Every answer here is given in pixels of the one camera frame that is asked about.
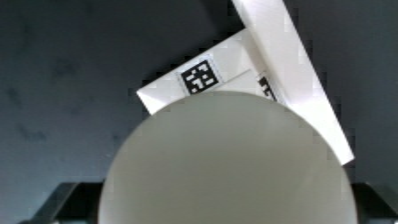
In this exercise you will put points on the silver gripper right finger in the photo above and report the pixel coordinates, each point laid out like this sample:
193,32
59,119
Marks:
377,203

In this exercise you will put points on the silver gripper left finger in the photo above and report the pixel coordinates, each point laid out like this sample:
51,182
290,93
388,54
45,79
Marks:
72,205

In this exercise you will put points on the white lamp bulb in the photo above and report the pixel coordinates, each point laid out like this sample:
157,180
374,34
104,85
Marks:
226,164

